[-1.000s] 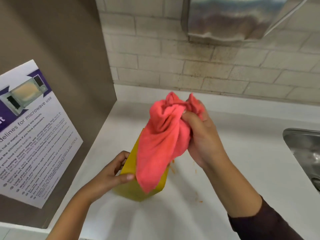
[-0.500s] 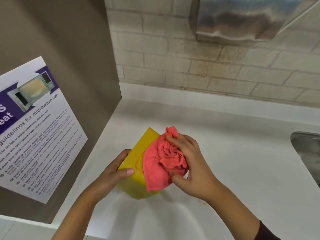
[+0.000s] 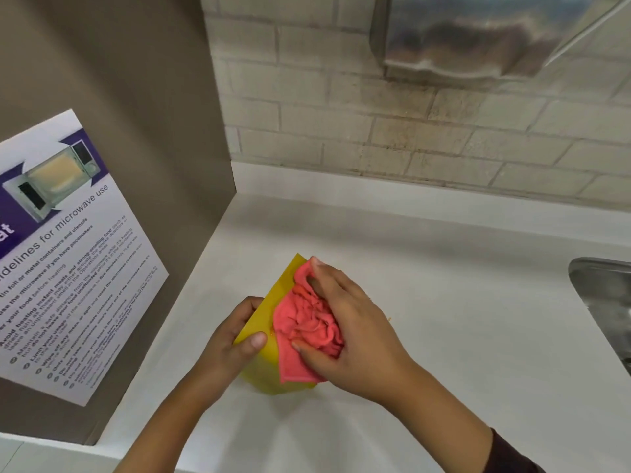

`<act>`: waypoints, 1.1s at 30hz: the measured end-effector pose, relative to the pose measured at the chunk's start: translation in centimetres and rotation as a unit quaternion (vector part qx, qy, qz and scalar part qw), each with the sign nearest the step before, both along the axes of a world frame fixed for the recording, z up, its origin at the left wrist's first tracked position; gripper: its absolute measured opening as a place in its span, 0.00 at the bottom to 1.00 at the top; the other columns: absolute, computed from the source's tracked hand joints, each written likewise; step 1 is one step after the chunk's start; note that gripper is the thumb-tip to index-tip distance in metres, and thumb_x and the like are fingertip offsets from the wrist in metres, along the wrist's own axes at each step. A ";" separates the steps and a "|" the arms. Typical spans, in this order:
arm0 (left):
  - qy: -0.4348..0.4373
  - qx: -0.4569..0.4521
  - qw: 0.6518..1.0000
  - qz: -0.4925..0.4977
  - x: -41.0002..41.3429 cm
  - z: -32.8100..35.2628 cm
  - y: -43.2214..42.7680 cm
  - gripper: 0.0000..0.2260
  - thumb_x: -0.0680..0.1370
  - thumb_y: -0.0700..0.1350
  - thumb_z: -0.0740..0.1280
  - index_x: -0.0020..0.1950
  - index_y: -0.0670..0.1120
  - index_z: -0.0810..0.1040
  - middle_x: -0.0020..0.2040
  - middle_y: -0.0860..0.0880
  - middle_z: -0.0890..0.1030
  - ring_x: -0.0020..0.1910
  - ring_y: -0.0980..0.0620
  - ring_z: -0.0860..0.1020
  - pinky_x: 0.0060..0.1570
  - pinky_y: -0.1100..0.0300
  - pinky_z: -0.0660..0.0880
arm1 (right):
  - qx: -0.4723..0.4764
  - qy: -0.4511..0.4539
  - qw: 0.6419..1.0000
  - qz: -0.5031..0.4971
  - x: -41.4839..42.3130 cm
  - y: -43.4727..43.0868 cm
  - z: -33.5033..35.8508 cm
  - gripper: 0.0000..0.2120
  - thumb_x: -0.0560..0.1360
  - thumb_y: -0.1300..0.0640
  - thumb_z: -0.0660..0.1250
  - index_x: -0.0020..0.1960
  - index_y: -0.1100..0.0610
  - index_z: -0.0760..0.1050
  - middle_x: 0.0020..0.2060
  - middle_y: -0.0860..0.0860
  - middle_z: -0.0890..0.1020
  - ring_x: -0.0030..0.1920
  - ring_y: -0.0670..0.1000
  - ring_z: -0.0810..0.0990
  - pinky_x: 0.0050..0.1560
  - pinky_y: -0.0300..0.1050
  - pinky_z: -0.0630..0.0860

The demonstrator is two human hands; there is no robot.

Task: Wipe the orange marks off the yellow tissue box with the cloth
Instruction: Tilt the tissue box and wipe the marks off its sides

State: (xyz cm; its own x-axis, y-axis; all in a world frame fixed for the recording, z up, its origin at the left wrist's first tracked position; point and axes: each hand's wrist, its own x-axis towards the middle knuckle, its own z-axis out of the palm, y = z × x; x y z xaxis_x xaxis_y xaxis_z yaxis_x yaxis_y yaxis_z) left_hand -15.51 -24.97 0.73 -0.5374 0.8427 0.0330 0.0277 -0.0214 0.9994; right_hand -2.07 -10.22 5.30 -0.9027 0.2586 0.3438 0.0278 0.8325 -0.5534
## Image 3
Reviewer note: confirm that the person's left thumb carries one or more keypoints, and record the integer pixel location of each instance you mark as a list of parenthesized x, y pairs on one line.
[(252, 345)]

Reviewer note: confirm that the person's right thumb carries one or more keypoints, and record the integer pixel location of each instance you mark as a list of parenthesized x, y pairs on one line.
[(315, 358)]

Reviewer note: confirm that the person's left forearm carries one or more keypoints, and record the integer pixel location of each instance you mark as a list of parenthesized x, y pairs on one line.
[(165, 423)]

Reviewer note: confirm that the yellow plastic cutting board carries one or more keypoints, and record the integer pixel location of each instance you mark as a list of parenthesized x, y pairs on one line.
[(268, 339)]

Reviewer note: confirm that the stainless steel sink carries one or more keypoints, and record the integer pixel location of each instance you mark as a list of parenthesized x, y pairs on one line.
[(604, 305)]

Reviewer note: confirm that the person's right forearm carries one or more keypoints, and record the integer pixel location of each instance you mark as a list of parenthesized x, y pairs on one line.
[(443, 421)]

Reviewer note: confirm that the pink cleaning cloth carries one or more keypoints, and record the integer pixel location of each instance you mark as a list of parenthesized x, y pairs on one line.
[(306, 327)]

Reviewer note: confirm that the stainless steel wall dispenser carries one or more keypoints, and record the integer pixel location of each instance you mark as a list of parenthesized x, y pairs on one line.
[(483, 36)]

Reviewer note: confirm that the person's left hand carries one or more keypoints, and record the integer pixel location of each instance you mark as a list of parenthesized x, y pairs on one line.
[(224, 347)]

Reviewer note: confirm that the beige cabinet side panel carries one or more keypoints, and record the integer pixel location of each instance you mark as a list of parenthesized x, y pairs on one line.
[(98, 142)]

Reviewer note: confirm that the person's right hand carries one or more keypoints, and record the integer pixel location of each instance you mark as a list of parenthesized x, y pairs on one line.
[(360, 339)]

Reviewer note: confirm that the white and purple guideline poster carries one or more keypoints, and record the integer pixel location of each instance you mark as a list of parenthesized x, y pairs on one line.
[(64, 261)]

